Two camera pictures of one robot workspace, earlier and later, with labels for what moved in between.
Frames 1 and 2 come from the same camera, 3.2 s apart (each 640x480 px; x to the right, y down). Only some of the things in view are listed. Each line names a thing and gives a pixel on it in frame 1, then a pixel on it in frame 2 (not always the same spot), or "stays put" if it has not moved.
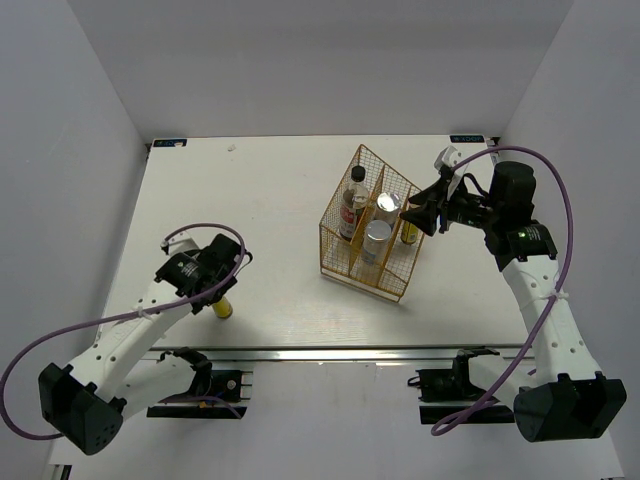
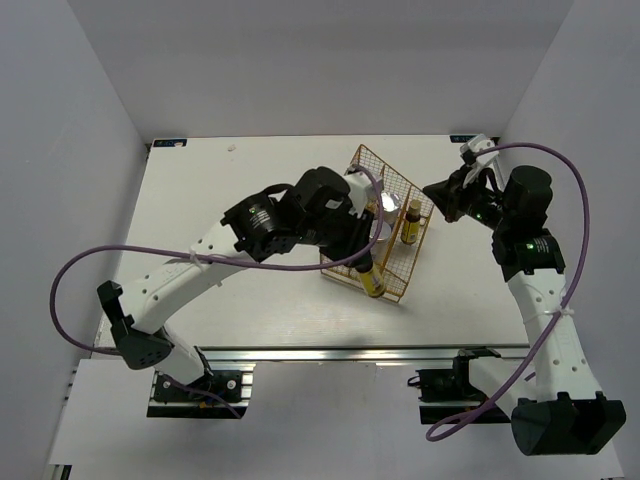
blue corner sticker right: [467, 139] stays put
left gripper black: [199, 306] → [357, 236]
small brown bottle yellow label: [408, 233] stays put
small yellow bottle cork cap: [222, 308] → [373, 282]
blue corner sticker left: [169, 142] stays put
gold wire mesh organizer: [364, 239] stays put
